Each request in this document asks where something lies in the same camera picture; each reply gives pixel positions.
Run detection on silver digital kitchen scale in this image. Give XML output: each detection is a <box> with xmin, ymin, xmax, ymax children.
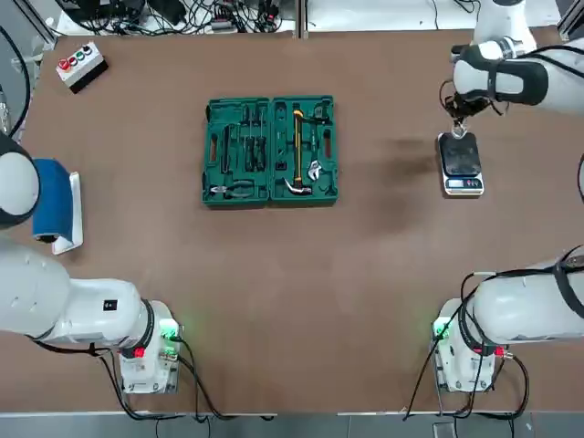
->
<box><xmin>436</xmin><ymin>130</ymin><xmax>485</xmax><ymax>199</ymax></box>

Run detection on long black hand tool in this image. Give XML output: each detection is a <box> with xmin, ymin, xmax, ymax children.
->
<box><xmin>220</xmin><ymin>125</ymin><xmax>235</xmax><ymax>174</ymax></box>

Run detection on green plastic toolbox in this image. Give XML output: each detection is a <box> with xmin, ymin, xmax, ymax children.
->
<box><xmin>199</xmin><ymin>94</ymin><xmax>340</xmax><ymax>211</ymax></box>

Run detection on button box with coloured buttons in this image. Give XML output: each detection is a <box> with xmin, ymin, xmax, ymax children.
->
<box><xmin>54</xmin><ymin>41</ymin><xmax>110</xmax><ymax>96</ymax></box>

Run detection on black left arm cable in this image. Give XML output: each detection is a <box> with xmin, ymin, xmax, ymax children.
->
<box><xmin>0</xmin><ymin>26</ymin><xmax>33</xmax><ymax>138</ymax></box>

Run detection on aluminium camera post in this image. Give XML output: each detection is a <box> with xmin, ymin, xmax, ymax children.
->
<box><xmin>295</xmin><ymin>0</ymin><xmax>308</xmax><ymax>41</ymax></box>

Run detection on aluminium frame profile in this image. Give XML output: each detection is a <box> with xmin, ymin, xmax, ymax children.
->
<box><xmin>25</xmin><ymin>0</ymin><xmax>60</xmax><ymax>65</ymax></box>
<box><xmin>558</xmin><ymin>0</ymin><xmax>584</xmax><ymax>42</ymax></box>

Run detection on blue box on white base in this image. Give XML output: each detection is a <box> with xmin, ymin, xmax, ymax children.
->
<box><xmin>30</xmin><ymin>157</ymin><xmax>85</xmax><ymax>256</ymax></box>

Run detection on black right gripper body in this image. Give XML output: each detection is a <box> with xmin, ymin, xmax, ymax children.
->
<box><xmin>449</xmin><ymin>92</ymin><xmax>489</xmax><ymax>115</ymax></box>

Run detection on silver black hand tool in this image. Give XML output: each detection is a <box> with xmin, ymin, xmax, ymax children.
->
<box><xmin>300</xmin><ymin>103</ymin><xmax>333</xmax><ymax>128</ymax></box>

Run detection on yellow handled hammer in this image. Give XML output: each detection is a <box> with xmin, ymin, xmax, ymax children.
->
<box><xmin>283</xmin><ymin>108</ymin><xmax>315</xmax><ymax>198</ymax></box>

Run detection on black handled pliers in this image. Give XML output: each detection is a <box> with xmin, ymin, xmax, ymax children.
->
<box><xmin>209</xmin><ymin>179</ymin><xmax>257</xmax><ymax>201</ymax></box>

